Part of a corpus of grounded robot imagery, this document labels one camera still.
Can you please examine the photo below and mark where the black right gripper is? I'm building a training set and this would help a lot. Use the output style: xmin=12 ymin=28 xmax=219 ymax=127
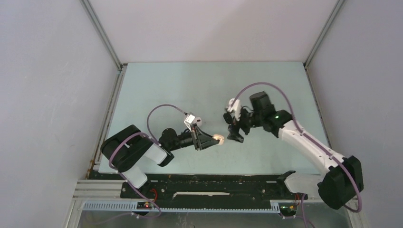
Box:
xmin=227 ymin=107 xmax=263 ymax=143

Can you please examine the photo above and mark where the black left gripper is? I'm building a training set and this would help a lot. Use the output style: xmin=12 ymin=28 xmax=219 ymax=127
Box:
xmin=169 ymin=123 xmax=218 ymax=151

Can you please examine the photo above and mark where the beige earbud charging case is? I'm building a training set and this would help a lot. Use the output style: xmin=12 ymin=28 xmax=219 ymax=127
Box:
xmin=213 ymin=134 xmax=225 ymax=145

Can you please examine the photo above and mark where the white earbud charging case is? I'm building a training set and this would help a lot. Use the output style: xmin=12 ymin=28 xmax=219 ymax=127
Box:
xmin=194 ymin=117 xmax=202 ymax=124

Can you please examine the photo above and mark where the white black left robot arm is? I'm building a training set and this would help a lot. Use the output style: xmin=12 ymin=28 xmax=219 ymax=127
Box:
xmin=100 ymin=123 xmax=225 ymax=198

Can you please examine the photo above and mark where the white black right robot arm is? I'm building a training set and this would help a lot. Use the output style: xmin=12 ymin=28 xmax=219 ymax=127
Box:
xmin=223 ymin=91 xmax=364 ymax=209

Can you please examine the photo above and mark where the black earbud charging case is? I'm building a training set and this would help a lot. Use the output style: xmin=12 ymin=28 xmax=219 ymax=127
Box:
xmin=223 ymin=112 xmax=232 ymax=124

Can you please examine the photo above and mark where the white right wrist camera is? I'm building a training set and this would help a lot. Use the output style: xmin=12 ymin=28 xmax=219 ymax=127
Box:
xmin=226 ymin=98 xmax=242 ymax=121

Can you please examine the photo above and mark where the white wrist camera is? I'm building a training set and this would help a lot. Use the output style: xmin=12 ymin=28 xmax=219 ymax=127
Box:
xmin=183 ymin=113 xmax=196 ymax=130
xmin=226 ymin=98 xmax=242 ymax=121

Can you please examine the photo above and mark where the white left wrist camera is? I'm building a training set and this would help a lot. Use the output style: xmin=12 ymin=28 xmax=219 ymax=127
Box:
xmin=183 ymin=113 xmax=196 ymax=130

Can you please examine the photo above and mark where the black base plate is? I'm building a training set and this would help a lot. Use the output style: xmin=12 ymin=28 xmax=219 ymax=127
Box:
xmin=88 ymin=171 xmax=309 ymax=211

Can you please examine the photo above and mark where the aluminium corner post left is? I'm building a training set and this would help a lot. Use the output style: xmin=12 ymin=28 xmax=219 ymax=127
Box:
xmin=80 ymin=0 xmax=124 ymax=70

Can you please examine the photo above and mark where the aluminium corner post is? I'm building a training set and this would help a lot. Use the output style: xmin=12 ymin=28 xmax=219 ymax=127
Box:
xmin=80 ymin=0 xmax=124 ymax=70
xmin=304 ymin=0 xmax=346 ymax=69

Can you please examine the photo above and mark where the white slotted cable duct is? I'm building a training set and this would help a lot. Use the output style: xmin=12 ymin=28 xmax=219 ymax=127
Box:
xmin=82 ymin=200 xmax=280 ymax=214

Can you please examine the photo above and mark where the aluminium corner post right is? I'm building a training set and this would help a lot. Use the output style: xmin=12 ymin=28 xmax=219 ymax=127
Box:
xmin=304 ymin=0 xmax=346 ymax=69

